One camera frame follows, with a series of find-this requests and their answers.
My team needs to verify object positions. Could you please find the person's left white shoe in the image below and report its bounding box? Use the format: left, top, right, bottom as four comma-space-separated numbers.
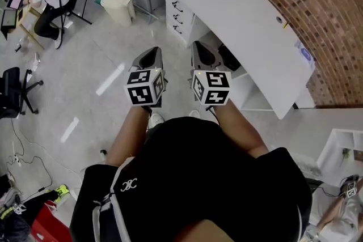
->
149, 112, 165, 128

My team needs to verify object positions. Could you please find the computer monitor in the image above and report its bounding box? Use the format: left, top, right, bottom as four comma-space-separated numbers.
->
1, 9, 18, 33

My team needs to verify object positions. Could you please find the white desk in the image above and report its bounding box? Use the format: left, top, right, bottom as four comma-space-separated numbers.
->
157, 0, 317, 120

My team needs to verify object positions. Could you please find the cream trash bin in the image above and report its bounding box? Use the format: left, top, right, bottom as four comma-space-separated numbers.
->
100, 0, 136, 27

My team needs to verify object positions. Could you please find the white shoulder strap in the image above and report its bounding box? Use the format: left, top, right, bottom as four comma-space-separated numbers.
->
92, 158, 136, 242

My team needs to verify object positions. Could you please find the yellow-green sneaker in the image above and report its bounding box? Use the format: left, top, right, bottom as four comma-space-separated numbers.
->
53, 184, 70, 203

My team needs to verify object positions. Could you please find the black floor cable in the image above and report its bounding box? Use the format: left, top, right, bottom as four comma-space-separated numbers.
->
7, 118, 54, 199

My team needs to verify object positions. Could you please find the white shelf unit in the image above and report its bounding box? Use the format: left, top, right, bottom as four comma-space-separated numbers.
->
316, 129, 363, 171

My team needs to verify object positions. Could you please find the person's right forearm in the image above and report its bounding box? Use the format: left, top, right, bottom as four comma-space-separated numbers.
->
211, 99, 269, 158

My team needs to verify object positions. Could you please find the red box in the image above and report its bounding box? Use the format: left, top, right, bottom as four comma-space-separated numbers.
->
30, 201, 73, 242

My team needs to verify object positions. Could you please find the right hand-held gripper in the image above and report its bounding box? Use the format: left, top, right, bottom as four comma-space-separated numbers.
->
190, 41, 233, 107

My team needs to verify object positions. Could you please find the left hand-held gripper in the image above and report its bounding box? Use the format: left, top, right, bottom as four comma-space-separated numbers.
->
124, 46, 168, 108

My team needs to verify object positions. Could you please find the blue and white packet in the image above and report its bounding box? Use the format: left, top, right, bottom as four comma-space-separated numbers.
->
294, 41, 315, 71

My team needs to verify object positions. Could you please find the black office chair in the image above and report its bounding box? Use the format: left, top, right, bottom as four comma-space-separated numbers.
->
0, 67, 44, 120

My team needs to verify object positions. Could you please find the person's left forearm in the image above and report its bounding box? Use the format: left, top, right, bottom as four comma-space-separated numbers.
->
106, 106, 150, 168

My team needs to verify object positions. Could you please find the wooden table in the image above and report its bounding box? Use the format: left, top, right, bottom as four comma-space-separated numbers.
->
16, 5, 46, 50

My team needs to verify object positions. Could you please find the person's black shirt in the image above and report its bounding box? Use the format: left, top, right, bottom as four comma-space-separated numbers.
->
69, 116, 313, 242

